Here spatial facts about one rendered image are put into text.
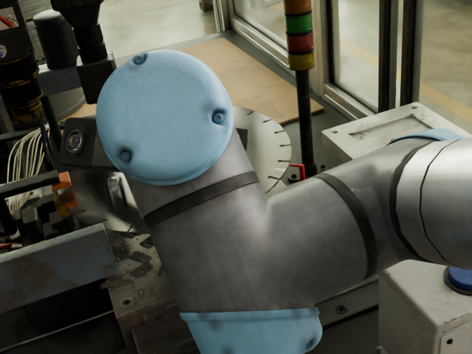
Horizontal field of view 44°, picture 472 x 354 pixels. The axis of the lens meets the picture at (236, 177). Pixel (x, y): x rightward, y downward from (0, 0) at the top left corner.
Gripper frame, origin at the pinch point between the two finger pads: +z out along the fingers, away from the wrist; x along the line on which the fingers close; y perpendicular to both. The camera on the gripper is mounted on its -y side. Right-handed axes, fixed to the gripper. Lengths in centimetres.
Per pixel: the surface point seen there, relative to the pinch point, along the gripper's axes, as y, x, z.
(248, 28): 5, 54, 100
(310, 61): 16.2, 23.9, 27.8
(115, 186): -9.0, -2.0, 11.6
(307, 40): 15.2, 26.6, 25.4
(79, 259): -8.7, -11.0, -2.6
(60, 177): -16.5, -1.8, 11.5
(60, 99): -38, 20, 73
